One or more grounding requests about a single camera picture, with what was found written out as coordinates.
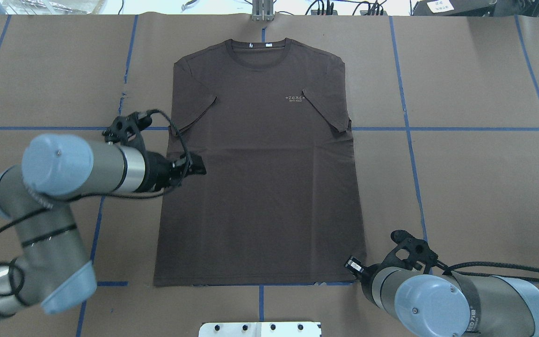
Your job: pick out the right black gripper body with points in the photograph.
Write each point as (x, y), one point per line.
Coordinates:
(355, 265)

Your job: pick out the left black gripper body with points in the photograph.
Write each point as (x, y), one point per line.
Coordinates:
(158, 172)

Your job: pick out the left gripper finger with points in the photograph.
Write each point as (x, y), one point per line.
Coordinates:
(196, 169)
(194, 160)

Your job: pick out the dark brown t-shirt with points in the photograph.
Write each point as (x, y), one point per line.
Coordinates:
(279, 203)

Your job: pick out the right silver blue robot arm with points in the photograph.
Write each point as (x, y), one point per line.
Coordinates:
(451, 306)

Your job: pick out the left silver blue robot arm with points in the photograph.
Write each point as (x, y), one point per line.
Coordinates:
(43, 260)

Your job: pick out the black orange electronics board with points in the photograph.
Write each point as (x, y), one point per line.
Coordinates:
(347, 7)

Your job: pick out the clear plastic bag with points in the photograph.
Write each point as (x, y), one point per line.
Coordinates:
(53, 7)

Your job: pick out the black box with label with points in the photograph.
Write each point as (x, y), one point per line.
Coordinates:
(460, 8)

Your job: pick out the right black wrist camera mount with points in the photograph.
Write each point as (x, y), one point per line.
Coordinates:
(410, 253)

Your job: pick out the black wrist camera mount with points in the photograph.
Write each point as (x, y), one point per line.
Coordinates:
(126, 130)
(410, 253)

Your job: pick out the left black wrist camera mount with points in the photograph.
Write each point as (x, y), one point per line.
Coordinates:
(126, 130)

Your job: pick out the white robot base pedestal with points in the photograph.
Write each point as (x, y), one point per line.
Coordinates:
(261, 329)

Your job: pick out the aluminium frame post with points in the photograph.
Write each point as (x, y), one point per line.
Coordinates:
(262, 10)

